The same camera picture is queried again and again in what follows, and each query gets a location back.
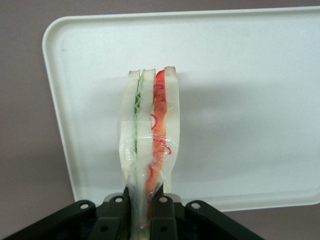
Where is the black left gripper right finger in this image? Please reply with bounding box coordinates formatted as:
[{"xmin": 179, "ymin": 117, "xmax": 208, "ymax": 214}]
[{"xmin": 149, "ymin": 194, "xmax": 264, "ymax": 240}]

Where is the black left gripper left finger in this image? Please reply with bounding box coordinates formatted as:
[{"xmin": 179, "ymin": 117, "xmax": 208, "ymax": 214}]
[{"xmin": 0, "ymin": 194, "xmax": 133, "ymax": 240}]

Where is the triangle sandwich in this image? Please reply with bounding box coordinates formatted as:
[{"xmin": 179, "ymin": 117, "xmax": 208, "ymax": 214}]
[{"xmin": 116, "ymin": 65, "xmax": 182, "ymax": 240}]

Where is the cream plastic tray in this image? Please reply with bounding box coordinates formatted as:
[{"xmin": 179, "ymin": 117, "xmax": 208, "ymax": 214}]
[{"xmin": 41, "ymin": 5, "xmax": 320, "ymax": 213}]

